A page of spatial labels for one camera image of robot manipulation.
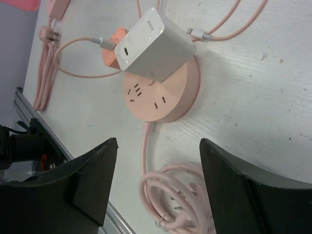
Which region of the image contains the orange small charger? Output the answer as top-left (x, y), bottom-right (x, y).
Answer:
top-left (101, 27), bottom-right (128, 70)

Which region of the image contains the coiled pink socket cord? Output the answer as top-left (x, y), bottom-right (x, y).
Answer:
top-left (138, 121), bottom-right (215, 234)

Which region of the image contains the white large charger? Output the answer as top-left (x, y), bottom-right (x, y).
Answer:
top-left (115, 7), bottom-right (196, 82)

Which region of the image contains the pink charging cable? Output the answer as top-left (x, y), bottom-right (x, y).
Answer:
top-left (54, 0), bottom-right (268, 79)

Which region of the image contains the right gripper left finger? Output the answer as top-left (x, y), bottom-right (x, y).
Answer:
top-left (0, 138), bottom-right (118, 234)

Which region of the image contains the pink rectangular power strip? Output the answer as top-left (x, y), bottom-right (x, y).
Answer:
top-left (46, 0), bottom-right (70, 20)

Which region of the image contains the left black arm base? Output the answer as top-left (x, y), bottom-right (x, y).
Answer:
top-left (0, 118), bottom-right (68, 183)

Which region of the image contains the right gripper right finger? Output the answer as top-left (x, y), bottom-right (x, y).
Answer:
top-left (199, 138), bottom-right (312, 234)

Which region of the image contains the pink strip power cord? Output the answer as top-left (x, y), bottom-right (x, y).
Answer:
top-left (33, 17), bottom-right (61, 112)

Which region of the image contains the pink plug adapter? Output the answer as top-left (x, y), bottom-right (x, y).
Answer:
top-left (7, 0), bottom-right (41, 12)

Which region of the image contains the round pink power socket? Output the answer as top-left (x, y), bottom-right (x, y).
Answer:
top-left (123, 57), bottom-right (200, 123)

